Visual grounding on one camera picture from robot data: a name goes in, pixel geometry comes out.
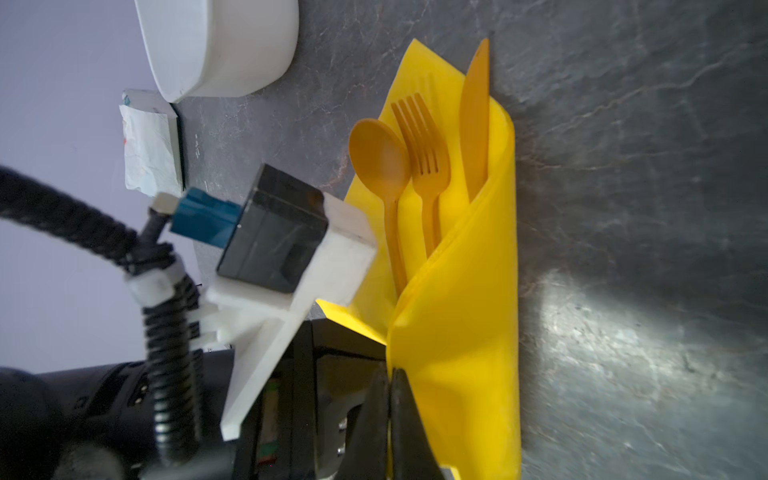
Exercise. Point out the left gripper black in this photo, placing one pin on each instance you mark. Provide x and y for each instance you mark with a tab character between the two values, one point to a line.
303	420

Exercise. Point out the yellow paper napkin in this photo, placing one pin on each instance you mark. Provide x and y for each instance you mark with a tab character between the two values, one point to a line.
454	328

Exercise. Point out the orange plastic fork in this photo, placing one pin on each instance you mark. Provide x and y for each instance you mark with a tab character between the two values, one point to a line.
430	161

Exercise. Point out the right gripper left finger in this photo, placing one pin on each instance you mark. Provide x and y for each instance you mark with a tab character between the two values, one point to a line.
366	453

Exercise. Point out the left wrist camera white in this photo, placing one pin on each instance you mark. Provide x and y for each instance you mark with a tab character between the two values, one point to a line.
286	247

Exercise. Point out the orange plastic knife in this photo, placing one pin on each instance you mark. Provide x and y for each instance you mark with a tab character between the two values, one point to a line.
474	120

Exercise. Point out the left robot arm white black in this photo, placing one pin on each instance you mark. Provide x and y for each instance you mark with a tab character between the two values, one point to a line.
157	418

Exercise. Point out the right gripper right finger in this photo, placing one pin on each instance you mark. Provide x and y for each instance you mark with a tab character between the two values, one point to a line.
412	456

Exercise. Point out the orange plastic spoon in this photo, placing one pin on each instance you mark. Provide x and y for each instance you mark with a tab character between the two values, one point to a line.
382	164

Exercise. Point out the white oval plastic tub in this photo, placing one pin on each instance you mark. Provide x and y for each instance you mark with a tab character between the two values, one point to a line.
217	48

